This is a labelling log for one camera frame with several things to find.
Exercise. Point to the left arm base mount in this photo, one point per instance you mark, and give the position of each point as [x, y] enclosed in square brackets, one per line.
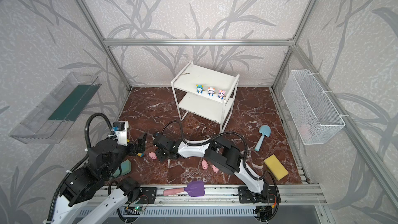
[136, 193]

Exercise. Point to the pink pig toy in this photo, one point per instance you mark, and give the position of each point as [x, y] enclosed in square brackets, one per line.
[215, 169]
[204, 165]
[152, 155]

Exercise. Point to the green circuit board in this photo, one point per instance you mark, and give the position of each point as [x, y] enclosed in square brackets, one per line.
[136, 209]

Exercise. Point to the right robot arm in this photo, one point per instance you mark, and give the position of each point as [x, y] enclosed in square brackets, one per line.
[227, 152]

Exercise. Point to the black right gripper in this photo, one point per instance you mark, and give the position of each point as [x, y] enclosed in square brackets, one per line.
[158, 141]

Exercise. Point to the light blue toy shovel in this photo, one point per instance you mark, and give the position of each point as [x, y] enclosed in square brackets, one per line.
[265, 131]

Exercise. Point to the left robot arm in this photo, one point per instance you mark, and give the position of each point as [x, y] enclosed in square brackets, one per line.
[98, 165]

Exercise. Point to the pink hooded Doraemon figure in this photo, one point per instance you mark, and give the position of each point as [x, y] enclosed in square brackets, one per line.
[221, 94]

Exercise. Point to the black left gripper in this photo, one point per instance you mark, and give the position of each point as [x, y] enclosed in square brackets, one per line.
[133, 146]

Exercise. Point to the clear plastic wall bin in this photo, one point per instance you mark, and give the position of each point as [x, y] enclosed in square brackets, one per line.
[49, 122]

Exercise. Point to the blue green Doraemon figure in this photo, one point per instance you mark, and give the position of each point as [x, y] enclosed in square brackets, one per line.
[199, 89]

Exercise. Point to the pink toy in basket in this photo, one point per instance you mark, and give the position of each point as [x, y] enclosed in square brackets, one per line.
[305, 132]

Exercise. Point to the white wire mesh basket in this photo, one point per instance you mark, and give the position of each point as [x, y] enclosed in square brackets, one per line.
[308, 103]

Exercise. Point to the white hooded Doraemon figure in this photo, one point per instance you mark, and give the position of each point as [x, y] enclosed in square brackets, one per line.
[211, 91]

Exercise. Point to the purple toy spatula pink handle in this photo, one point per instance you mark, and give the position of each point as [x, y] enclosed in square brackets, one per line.
[193, 189]

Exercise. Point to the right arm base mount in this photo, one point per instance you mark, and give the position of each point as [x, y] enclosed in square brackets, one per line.
[246, 196]

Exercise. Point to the yellow sponge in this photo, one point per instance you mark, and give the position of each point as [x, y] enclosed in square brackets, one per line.
[276, 167]

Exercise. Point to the white two-tier shelf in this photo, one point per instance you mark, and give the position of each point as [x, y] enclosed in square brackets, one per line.
[211, 108]

